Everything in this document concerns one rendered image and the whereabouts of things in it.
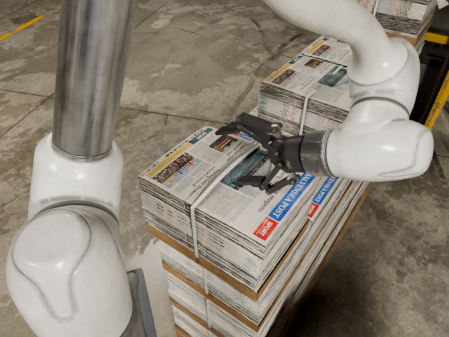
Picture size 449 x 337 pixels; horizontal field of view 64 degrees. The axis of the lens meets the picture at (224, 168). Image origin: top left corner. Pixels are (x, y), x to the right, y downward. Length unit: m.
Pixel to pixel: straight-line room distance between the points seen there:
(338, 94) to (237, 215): 0.65
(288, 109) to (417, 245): 1.32
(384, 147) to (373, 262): 1.59
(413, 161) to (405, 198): 1.98
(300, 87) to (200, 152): 0.49
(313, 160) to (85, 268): 0.42
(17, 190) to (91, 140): 2.13
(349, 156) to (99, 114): 0.41
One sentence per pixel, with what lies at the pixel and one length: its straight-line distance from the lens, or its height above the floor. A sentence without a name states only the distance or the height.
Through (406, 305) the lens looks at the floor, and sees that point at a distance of 2.09.
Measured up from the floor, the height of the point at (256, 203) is 1.06.
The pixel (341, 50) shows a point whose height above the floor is 1.07.
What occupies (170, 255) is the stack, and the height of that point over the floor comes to 0.72.
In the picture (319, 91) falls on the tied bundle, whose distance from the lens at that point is 1.29.
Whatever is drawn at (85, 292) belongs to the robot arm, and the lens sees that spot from 0.56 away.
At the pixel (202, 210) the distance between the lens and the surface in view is 0.82.
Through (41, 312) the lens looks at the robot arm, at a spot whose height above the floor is 1.20.
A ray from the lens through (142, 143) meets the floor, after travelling 2.82.
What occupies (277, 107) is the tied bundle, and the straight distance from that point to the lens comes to 1.32.
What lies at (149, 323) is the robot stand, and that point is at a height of 1.00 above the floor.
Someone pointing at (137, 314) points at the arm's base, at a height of 1.02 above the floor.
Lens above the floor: 1.67
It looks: 41 degrees down
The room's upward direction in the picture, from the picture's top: straight up
